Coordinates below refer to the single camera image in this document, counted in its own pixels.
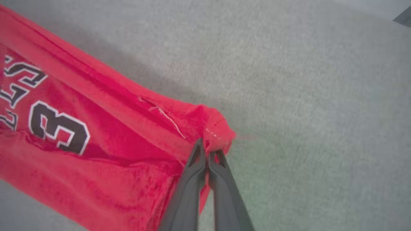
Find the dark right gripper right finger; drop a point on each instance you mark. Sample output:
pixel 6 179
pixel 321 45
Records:
pixel 226 195

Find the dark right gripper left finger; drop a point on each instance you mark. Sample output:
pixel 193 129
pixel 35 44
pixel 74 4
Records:
pixel 186 192

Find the red white basketball jersey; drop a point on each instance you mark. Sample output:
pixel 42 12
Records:
pixel 96 144

